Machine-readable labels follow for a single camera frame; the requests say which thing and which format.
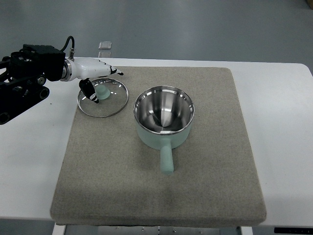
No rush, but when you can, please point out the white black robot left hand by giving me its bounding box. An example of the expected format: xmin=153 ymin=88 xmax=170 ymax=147
xmin=61 ymin=57 xmax=124 ymax=103

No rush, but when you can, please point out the glass lid with green knob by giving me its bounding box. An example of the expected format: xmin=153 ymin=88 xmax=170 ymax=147
xmin=77 ymin=78 xmax=129 ymax=118

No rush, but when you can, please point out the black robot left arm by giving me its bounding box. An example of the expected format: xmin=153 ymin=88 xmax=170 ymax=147
xmin=0 ymin=36 xmax=75 ymax=124

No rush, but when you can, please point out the small floor plate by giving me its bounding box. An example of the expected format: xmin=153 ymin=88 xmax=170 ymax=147
xmin=98 ymin=42 xmax=112 ymax=50

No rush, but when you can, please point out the mint green saucepan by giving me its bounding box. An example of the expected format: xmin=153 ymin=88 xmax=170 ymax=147
xmin=133 ymin=86 xmax=195 ymax=175

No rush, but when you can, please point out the grey felt mat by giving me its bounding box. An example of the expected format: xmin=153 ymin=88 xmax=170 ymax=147
xmin=50 ymin=67 xmax=267 ymax=228

